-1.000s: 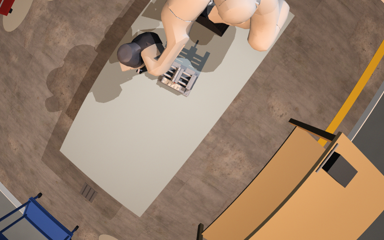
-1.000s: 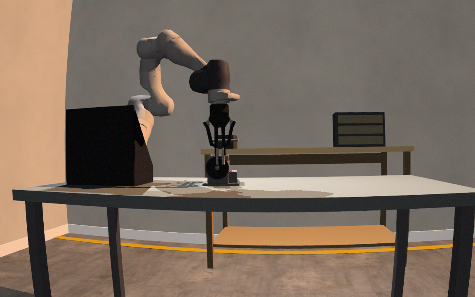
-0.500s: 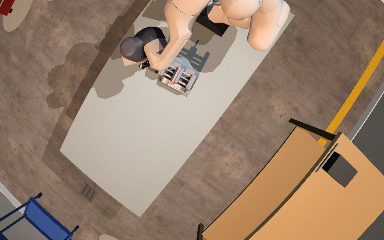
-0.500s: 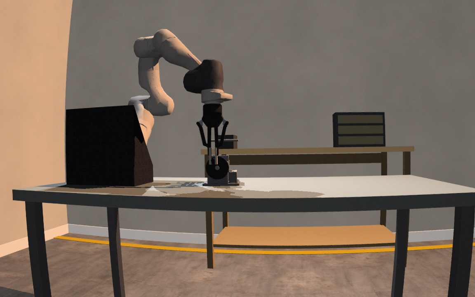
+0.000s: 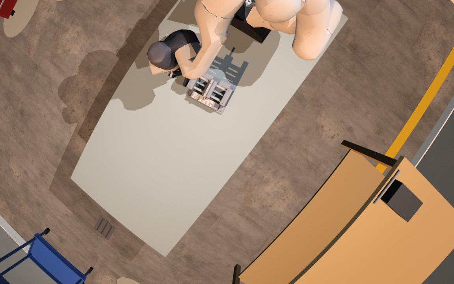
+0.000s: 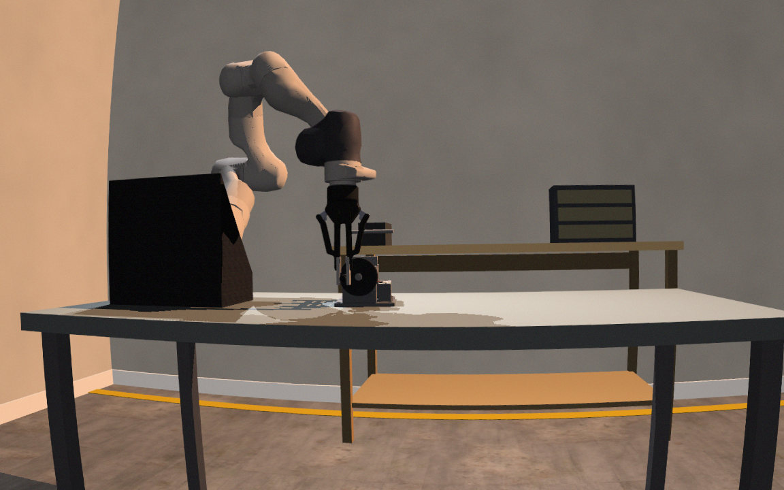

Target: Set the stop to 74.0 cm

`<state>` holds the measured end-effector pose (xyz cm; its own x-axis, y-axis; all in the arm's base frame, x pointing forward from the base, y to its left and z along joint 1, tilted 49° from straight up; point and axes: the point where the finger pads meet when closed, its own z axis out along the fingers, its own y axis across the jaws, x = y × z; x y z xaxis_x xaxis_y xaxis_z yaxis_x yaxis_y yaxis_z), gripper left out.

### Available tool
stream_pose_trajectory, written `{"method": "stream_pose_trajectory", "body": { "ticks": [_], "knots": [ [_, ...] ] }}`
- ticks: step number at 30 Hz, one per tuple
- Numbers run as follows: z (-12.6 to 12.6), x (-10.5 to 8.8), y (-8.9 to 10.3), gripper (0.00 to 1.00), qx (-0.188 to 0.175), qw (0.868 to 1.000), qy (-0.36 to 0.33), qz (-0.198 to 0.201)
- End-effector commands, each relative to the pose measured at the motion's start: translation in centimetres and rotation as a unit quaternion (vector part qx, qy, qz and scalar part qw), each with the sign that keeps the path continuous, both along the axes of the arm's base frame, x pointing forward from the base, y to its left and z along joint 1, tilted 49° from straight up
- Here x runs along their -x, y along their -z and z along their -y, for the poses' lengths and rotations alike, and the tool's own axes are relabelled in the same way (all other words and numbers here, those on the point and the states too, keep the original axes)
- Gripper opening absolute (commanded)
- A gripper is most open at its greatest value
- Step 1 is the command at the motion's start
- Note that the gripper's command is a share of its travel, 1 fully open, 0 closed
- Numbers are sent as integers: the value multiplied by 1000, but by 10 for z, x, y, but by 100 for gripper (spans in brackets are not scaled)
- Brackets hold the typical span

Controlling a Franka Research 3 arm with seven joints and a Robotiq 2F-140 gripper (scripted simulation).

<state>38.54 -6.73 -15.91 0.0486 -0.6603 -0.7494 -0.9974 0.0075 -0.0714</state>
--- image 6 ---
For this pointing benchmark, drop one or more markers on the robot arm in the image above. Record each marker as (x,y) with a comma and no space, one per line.
(334,136)

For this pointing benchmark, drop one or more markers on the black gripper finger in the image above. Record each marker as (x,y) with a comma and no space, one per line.
(322,217)
(349,250)

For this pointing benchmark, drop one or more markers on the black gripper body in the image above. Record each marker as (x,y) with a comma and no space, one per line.
(342,197)

